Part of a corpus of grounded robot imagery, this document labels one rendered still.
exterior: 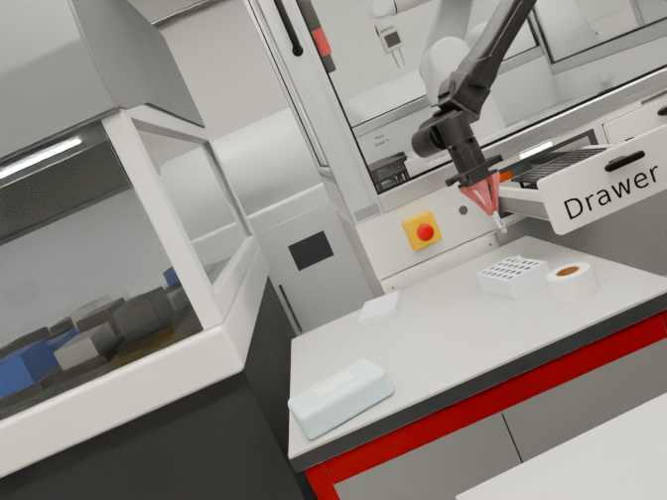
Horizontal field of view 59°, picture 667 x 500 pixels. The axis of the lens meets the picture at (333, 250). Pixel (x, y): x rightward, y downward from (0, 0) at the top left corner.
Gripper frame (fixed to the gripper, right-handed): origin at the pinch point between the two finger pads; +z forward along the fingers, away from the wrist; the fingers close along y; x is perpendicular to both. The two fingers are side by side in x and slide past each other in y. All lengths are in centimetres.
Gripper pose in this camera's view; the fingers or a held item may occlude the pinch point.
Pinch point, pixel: (491, 209)
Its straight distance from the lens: 119.2
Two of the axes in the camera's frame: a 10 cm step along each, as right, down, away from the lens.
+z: 4.4, 8.9, 1.2
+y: -8.2, 4.6, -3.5
